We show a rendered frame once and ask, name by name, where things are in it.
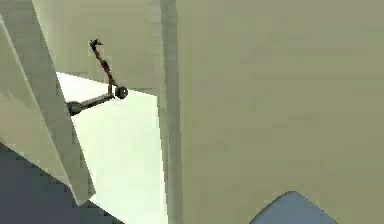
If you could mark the blue rounded object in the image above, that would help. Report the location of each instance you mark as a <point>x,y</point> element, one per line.
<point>292,210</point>

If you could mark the dark kick scooter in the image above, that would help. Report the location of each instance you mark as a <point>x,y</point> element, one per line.
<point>100,99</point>

